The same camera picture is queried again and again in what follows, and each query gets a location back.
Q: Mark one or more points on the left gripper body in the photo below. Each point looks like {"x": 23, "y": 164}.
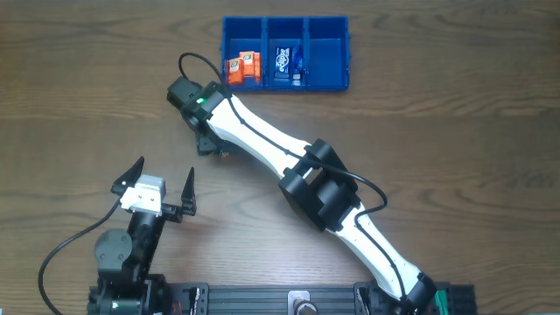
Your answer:
{"x": 170, "y": 213}

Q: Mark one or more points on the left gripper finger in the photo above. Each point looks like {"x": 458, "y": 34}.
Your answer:
{"x": 128, "y": 177}
{"x": 189, "y": 197}

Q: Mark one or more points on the blue candy pack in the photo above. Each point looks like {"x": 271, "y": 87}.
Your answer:
{"x": 297, "y": 63}
{"x": 283, "y": 61}

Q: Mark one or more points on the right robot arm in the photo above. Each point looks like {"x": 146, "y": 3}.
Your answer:
{"x": 258, "y": 135}

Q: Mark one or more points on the blue tray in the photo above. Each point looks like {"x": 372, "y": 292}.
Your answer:
{"x": 328, "y": 61}

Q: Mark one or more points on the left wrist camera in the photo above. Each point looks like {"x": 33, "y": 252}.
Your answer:
{"x": 143, "y": 194}

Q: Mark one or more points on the mounting rail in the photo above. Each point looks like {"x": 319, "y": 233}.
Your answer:
{"x": 254, "y": 299}

